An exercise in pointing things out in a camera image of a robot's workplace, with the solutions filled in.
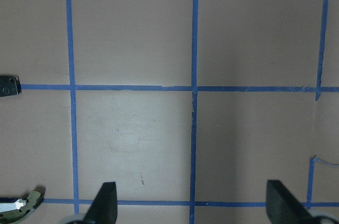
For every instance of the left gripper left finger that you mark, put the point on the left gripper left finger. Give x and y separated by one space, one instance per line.
104 208

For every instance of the dark green brake shoe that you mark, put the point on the dark green brake shoe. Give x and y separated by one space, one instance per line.
16 210

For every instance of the black plastic block part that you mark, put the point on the black plastic block part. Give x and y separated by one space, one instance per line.
10 85

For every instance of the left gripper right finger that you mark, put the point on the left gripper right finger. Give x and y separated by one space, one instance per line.
282 206

